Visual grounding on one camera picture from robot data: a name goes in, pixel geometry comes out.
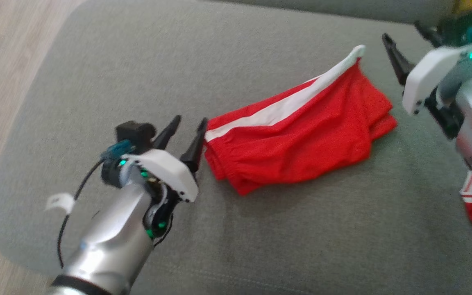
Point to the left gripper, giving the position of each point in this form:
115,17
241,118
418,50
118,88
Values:
170,170

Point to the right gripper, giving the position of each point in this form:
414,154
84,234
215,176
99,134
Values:
428,73

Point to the red sports shorts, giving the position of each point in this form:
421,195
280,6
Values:
301,139

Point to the grey sofa back cushion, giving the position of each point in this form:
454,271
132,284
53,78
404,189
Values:
383,8

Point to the grey sofa chaise seat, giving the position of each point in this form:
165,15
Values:
260,246

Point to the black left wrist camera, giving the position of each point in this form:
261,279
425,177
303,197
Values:
135,133

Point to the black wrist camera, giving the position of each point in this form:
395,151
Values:
457,26
135,133

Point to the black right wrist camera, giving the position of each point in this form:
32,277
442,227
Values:
457,26

